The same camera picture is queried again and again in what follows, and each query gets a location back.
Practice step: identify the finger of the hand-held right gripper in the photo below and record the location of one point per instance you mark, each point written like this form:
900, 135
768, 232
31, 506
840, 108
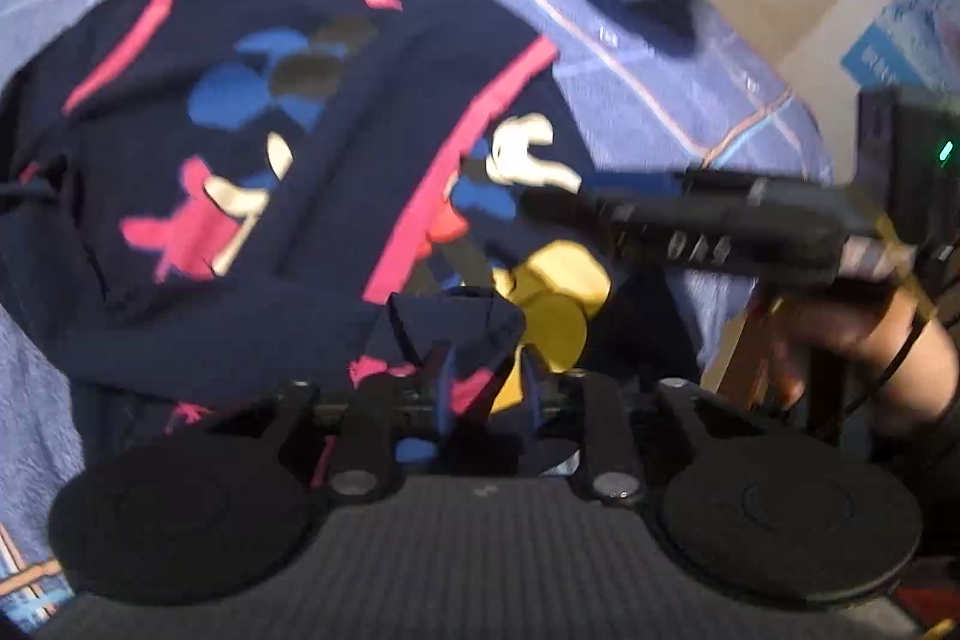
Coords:
675, 235
795, 197

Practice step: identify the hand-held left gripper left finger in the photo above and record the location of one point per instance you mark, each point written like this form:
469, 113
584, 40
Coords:
447, 385

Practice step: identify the person's right hand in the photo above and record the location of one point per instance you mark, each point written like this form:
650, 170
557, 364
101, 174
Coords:
847, 325

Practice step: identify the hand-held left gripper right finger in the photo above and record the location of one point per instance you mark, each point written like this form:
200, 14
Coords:
592, 407

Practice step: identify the blue checked bedsheet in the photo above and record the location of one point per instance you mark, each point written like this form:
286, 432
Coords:
652, 85

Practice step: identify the person's right forearm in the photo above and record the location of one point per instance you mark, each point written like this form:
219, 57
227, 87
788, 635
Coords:
930, 370

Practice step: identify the navy cartoon print sweatshirt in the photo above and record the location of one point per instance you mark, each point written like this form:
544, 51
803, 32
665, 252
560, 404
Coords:
225, 48

